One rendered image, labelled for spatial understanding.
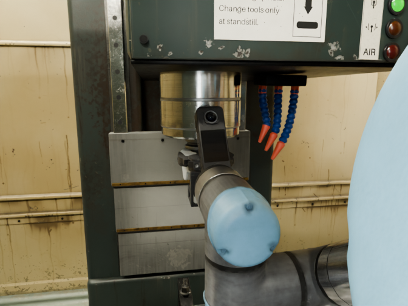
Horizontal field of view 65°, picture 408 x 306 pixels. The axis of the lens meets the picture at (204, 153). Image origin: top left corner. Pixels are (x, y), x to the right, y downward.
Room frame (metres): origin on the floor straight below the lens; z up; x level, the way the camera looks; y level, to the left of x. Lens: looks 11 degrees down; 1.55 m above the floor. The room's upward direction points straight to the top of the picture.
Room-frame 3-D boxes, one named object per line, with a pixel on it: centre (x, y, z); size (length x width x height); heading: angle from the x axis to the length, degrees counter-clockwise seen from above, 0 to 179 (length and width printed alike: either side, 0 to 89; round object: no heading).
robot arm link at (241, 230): (0.36, -0.04, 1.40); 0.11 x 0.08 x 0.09; 9
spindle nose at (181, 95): (0.64, 0.01, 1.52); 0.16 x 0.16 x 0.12
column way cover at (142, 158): (1.08, 0.08, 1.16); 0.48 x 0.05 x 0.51; 99
